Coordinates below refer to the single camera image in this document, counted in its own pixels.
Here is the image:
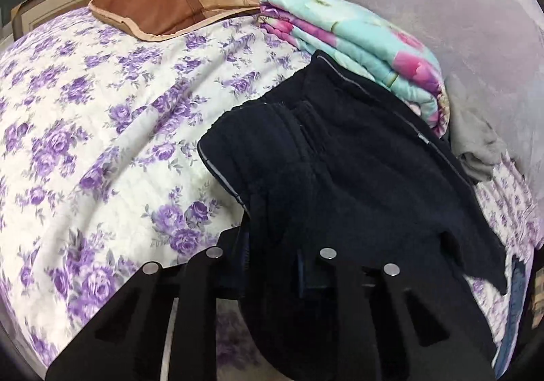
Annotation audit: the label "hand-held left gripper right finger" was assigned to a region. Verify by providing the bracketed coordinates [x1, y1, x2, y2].
[296, 247, 497, 381]

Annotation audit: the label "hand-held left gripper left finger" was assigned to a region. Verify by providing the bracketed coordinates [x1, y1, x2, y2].
[45, 227, 252, 381]

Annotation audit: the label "dark navy pants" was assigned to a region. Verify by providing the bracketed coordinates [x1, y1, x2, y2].
[198, 50, 508, 381]

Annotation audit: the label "purple floral bed sheet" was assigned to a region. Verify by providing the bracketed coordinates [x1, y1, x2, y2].
[0, 7, 542, 377]

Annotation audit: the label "blue denim cloth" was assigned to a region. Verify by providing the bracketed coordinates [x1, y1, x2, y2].
[497, 254, 534, 370]

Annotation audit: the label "grey crumpled cloth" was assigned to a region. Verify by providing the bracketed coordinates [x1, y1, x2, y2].
[446, 75, 508, 182]

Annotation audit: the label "beige woven mat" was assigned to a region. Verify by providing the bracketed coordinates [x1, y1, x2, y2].
[531, 266, 544, 326]

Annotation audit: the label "folded turquoise pink floral blanket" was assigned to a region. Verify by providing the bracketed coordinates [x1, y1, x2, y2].
[259, 0, 451, 139]

